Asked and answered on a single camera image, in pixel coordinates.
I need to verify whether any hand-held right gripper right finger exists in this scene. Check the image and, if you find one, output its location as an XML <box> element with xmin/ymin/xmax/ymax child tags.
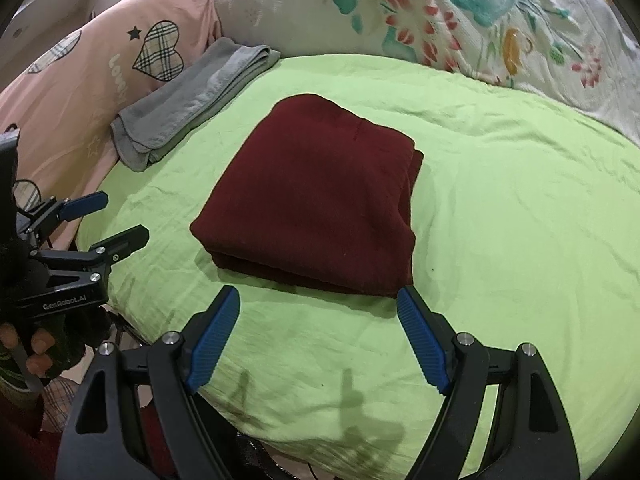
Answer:
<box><xmin>396</xmin><ymin>285</ymin><xmax>583</xmax><ymax>480</ymax></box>

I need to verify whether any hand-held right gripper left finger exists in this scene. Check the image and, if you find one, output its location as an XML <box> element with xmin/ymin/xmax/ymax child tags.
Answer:
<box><xmin>55</xmin><ymin>285</ymin><xmax>251</xmax><ymax>480</ymax></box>

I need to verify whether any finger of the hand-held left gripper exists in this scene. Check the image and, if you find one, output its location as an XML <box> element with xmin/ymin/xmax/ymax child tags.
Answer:
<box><xmin>17</xmin><ymin>191</ymin><xmax>109</xmax><ymax>237</ymax></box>
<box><xmin>37</xmin><ymin>225</ymin><xmax>151</xmax><ymax>273</ymax></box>

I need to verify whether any dark red garment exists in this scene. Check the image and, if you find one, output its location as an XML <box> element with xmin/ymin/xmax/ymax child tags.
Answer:
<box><xmin>190</xmin><ymin>94</ymin><xmax>425</xmax><ymax>297</ymax></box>

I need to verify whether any person's left hand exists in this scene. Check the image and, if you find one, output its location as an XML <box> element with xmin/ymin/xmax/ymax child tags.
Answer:
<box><xmin>0</xmin><ymin>306</ymin><xmax>112</xmax><ymax>381</ymax></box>

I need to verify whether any pink heart print pillow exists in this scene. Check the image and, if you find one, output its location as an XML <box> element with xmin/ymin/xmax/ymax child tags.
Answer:
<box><xmin>0</xmin><ymin>0</ymin><xmax>226</xmax><ymax>251</ymax></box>

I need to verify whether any light green bed sheet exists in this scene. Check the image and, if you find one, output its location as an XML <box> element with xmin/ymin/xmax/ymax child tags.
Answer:
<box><xmin>75</xmin><ymin>52</ymin><xmax>640</xmax><ymax>480</ymax></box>

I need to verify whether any person's dark red clothing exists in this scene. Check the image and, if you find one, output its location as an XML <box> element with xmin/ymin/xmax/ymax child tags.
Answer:
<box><xmin>0</xmin><ymin>395</ymin><xmax>63</xmax><ymax>480</ymax></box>

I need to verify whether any grey folded cloth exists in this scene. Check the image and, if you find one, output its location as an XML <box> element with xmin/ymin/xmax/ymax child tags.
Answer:
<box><xmin>111</xmin><ymin>37</ymin><xmax>281</xmax><ymax>172</ymax></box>

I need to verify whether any white floral quilt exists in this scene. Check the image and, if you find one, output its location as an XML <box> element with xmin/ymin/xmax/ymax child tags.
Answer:
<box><xmin>215</xmin><ymin>0</ymin><xmax>640</xmax><ymax>133</ymax></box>

